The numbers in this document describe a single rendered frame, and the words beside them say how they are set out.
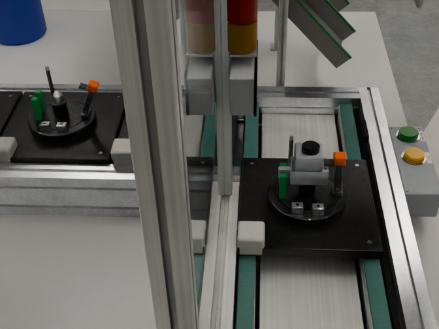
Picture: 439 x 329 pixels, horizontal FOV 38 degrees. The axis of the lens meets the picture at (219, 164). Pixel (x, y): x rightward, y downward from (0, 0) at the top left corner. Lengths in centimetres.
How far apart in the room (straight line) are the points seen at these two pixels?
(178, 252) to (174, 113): 12
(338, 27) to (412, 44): 216
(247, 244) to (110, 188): 33
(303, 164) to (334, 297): 23
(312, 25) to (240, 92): 50
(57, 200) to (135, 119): 94
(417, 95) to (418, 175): 204
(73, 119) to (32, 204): 19
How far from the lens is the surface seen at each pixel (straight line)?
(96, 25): 201
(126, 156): 126
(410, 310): 104
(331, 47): 148
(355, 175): 123
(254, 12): 98
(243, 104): 100
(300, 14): 145
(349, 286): 111
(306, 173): 109
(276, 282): 110
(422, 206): 125
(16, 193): 133
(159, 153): 39
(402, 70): 348
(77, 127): 134
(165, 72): 35
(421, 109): 320
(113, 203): 129
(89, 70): 178
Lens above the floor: 176
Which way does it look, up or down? 40 degrees down
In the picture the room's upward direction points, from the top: 2 degrees counter-clockwise
